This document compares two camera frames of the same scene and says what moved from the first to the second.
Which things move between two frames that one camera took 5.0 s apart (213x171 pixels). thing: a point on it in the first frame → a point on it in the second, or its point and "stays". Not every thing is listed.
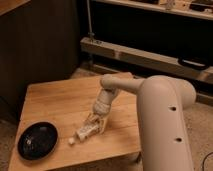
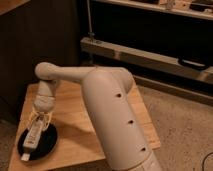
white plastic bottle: (84, 132) → (32, 133)
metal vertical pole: (91, 32) stays
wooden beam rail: (146, 60) stays
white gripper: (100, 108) → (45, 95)
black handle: (193, 63) stays
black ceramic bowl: (37, 141) stays
